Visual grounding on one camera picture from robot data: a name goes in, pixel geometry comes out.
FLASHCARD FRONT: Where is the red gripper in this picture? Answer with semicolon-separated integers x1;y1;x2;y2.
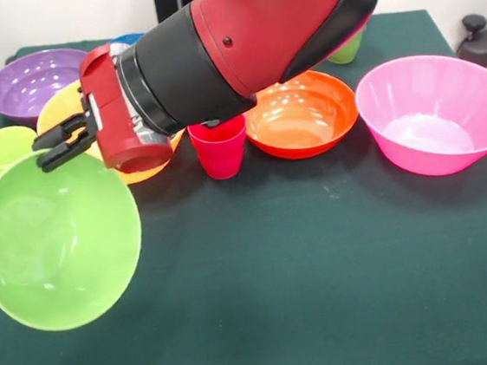
22;37;178;184

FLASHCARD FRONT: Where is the green bowl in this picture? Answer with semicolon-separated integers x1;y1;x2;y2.
0;140;153;338

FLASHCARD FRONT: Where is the large yellow-orange bowl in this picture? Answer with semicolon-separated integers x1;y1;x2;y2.
32;69;190;195

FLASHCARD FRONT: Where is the purple bowl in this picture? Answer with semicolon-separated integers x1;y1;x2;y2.
0;44;96;130

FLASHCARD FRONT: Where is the blue bowl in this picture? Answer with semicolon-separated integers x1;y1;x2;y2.
108;30;147;48

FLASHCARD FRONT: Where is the magenta red cup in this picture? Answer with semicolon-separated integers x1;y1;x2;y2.
185;114;253;184

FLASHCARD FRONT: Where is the wide orange-red bowl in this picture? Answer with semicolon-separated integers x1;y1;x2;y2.
238;65;363;166

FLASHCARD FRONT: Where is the dark green tablecloth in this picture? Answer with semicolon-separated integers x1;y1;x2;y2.
0;0;487;365

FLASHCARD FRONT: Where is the green cup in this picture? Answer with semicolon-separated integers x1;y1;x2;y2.
323;25;369;67

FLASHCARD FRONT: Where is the pink bowl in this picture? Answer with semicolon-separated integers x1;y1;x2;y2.
351;48;487;185

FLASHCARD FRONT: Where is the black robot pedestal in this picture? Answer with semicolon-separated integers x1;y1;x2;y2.
152;0;222;36

